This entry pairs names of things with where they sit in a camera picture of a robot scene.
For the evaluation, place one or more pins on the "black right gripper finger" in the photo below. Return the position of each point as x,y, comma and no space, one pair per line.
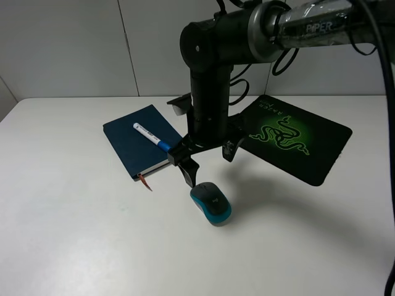
189,169
230,146

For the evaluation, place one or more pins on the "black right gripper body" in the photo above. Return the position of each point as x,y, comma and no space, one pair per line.
205,132

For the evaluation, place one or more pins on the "black teal computer mouse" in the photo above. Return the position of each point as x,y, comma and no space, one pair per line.
212,202

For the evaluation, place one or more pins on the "white blue whiteboard marker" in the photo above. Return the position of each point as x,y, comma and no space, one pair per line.
162,145

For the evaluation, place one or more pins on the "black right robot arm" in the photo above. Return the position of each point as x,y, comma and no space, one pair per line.
260,33

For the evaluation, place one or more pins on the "dark blue notebook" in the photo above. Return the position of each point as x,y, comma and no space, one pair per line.
138,155

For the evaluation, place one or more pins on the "black green mouse pad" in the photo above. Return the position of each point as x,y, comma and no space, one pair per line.
299,142

